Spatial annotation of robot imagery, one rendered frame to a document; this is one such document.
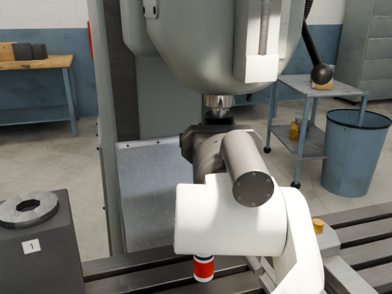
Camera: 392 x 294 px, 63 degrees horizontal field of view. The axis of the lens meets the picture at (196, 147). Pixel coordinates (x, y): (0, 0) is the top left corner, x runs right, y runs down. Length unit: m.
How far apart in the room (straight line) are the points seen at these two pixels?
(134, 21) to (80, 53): 4.13
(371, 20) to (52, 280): 5.27
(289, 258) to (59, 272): 0.40
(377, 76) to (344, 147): 3.18
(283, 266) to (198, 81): 0.23
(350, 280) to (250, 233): 0.37
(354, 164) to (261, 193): 2.51
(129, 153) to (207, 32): 0.56
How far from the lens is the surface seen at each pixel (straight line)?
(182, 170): 0.90
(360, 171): 2.81
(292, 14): 0.43
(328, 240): 0.65
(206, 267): 0.64
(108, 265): 0.73
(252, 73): 0.37
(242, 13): 0.37
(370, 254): 0.82
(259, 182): 0.26
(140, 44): 0.56
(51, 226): 0.54
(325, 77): 0.48
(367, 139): 2.69
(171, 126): 0.89
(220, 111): 0.49
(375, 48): 5.64
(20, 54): 4.24
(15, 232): 0.55
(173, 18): 0.39
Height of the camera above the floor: 1.42
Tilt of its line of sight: 23 degrees down
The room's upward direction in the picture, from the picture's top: straight up
